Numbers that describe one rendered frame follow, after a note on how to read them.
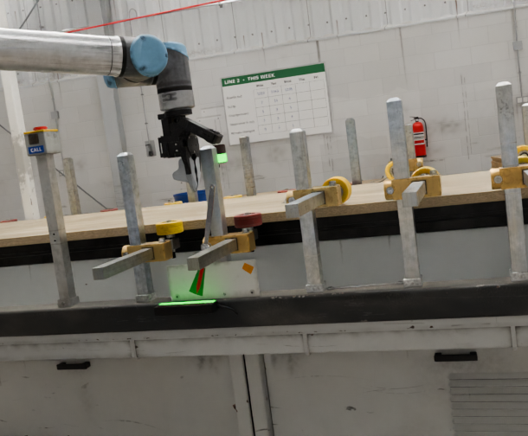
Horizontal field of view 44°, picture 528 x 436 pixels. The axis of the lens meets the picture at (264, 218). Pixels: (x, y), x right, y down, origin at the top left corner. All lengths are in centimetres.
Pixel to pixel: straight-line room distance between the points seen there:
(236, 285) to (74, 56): 72
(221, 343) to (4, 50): 95
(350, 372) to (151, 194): 761
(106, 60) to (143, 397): 123
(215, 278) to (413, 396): 69
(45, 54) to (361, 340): 103
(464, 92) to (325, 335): 727
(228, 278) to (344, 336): 34
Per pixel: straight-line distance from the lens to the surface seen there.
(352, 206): 185
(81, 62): 149
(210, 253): 158
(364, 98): 883
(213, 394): 220
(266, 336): 182
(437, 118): 883
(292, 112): 889
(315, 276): 171
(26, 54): 146
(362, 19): 896
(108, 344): 203
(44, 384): 251
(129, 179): 186
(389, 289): 167
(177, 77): 168
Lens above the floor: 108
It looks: 6 degrees down
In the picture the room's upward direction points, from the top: 7 degrees counter-clockwise
